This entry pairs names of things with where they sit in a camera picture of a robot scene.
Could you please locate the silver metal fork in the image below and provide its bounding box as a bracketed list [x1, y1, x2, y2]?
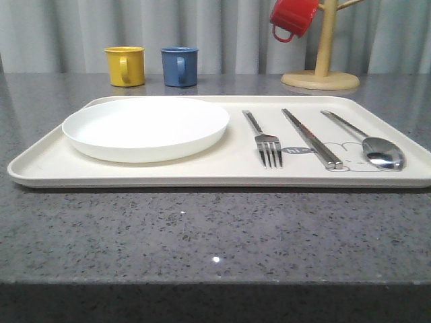
[242, 110, 283, 168]

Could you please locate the blue enamel mug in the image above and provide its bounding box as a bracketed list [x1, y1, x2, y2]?
[161, 46, 199, 87]

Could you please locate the silver metal spoon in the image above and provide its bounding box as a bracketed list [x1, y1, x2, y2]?
[321, 110, 406, 172]

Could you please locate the beige rabbit serving tray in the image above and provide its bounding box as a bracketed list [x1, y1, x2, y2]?
[7, 96, 430, 188]

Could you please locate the red enamel mug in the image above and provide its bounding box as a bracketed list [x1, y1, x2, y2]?
[270, 0, 319, 43]

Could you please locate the white round plate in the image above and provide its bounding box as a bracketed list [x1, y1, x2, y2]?
[62, 96, 230, 163]

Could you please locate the yellow enamel mug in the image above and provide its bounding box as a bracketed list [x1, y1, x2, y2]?
[104, 46, 145, 87]

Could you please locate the wooden mug tree stand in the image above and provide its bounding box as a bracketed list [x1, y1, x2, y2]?
[281, 0, 361, 90]

